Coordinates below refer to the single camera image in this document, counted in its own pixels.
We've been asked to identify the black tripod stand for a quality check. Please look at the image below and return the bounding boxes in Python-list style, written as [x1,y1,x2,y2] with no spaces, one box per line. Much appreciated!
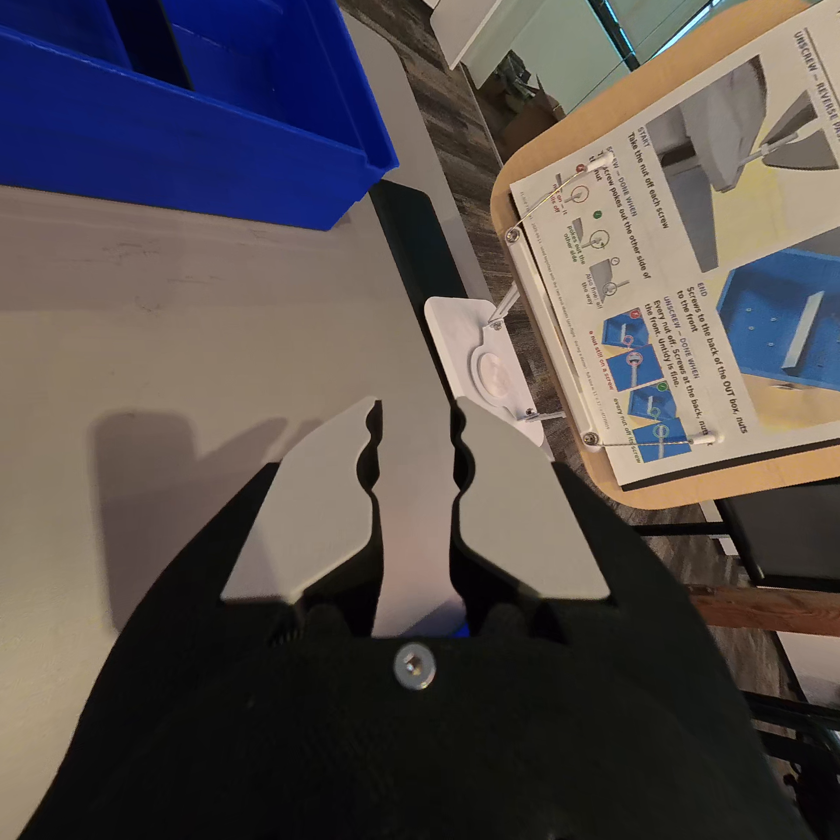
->
[738,692,840,795]

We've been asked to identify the black table cable cover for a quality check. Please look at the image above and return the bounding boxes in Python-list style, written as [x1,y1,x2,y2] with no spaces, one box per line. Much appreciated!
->
[366,180,468,319]

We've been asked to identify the brown wooden bar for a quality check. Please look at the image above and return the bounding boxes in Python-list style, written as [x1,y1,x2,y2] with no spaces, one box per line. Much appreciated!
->
[702,583,840,636]

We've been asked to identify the printed instruction sheet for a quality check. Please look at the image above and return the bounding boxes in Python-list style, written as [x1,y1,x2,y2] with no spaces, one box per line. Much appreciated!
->
[511,10,840,488]

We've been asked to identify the blue bin with divider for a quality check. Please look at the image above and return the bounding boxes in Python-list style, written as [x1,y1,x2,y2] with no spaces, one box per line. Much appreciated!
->
[0,0,400,232]

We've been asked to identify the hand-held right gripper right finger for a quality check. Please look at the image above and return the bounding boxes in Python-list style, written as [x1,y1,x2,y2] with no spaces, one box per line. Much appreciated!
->
[449,395,613,636]

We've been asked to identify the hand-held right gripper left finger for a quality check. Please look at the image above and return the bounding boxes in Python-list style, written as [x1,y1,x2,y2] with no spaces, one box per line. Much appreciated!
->
[220,397,385,637]

